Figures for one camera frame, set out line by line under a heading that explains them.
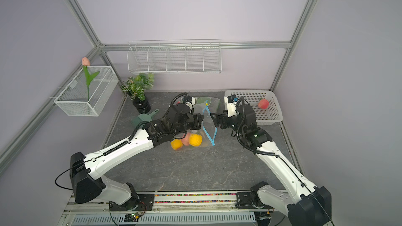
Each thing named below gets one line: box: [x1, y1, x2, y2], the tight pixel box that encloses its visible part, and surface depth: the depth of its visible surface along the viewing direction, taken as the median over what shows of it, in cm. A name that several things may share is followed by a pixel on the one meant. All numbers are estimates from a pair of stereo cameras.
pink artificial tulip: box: [81, 57, 101, 101], surface depth 82 cm
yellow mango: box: [188, 133, 203, 147], surface depth 81 cm
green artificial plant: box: [120, 72, 155, 101], surface depth 91 cm
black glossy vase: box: [132, 96, 152, 114], surface depth 107 cm
